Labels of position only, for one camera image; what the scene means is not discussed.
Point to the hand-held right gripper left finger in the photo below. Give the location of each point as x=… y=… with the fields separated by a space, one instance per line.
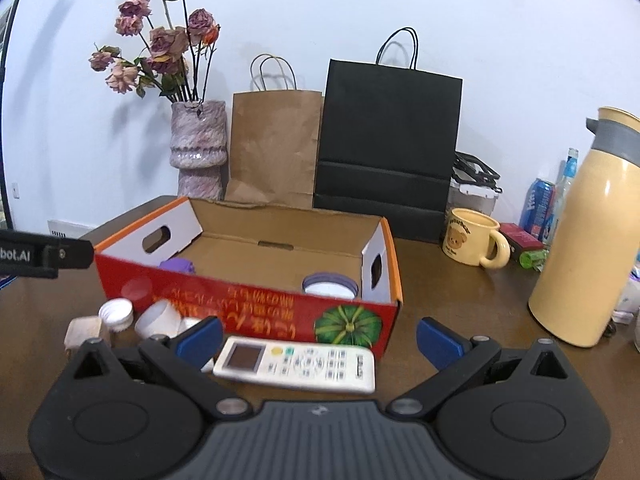
x=202 y=340

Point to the clear clip-lid plastic container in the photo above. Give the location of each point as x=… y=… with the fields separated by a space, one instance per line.
x=475 y=187

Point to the dark red small box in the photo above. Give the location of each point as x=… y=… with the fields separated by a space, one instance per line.
x=520 y=237

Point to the white ribbed bottle cap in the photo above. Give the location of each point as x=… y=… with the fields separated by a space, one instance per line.
x=116 y=314

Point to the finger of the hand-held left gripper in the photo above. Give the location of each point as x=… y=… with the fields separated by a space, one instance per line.
x=70 y=255

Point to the dried pink roses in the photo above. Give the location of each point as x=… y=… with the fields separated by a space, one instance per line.
x=162 y=42

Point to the blue drink can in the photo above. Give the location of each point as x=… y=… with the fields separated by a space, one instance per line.
x=536 y=207

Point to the white remote control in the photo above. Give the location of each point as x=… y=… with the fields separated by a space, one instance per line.
x=310 y=362

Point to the pink mottled vase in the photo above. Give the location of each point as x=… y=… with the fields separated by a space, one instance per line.
x=197 y=145

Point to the black paper bag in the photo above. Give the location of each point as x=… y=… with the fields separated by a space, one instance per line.
x=390 y=135

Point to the green small bottle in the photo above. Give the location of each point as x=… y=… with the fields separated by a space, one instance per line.
x=534 y=258

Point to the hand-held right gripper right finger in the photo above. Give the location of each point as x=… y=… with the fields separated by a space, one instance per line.
x=440 y=342

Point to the cream cube plug adapter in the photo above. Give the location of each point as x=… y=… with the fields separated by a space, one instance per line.
x=85 y=332

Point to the brown paper bag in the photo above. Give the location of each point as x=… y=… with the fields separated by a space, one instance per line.
x=272 y=150

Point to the yellow bear mug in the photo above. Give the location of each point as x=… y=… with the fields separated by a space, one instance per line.
x=465 y=237

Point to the beige thermos jug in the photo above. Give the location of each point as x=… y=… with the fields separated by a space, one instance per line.
x=585 y=240

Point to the red orange cardboard box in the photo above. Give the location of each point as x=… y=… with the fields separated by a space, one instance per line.
x=225 y=300

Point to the purple rimmed white jar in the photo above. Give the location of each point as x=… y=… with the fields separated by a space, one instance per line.
x=327 y=288

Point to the white wall outlet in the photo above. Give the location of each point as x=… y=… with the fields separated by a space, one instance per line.
x=16 y=190

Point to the purple ribbed cap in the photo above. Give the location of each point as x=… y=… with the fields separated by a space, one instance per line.
x=176 y=266

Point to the clear bottle blue label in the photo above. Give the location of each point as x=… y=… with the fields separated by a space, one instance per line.
x=562 y=195

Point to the white plastic packaging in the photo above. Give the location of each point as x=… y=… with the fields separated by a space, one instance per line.
x=630 y=295

